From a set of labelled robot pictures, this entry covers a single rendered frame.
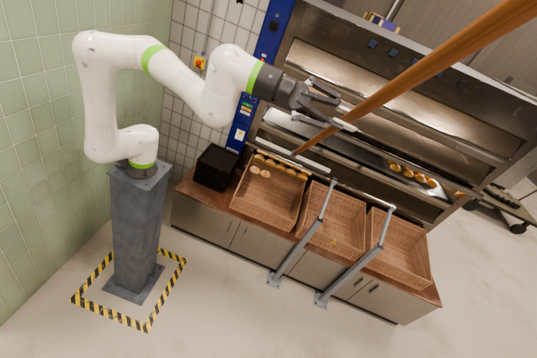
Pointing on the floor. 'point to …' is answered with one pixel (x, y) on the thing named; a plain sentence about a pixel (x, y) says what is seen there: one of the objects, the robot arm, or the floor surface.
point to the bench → (216, 208)
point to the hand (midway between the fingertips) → (346, 118)
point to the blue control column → (270, 42)
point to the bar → (316, 230)
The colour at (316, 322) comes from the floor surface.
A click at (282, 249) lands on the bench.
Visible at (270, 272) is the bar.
